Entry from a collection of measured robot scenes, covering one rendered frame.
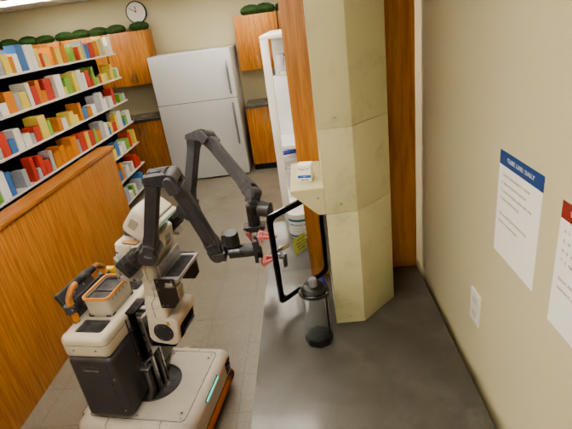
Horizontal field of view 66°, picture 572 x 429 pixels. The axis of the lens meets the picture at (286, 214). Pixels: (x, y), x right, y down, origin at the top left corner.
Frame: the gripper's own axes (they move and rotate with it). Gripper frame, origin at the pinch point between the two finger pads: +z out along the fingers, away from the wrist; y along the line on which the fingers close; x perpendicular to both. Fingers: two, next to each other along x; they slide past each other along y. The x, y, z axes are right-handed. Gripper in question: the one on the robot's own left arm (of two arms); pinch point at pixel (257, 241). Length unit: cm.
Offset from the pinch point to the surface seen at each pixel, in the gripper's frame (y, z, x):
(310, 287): 24, -9, -55
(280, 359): 11, 15, -64
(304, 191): 25, -42, -46
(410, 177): 70, -29, -9
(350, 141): 42, -57, -45
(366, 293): 45, 3, -45
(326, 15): 37, -96, -45
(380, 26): 55, -90, -32
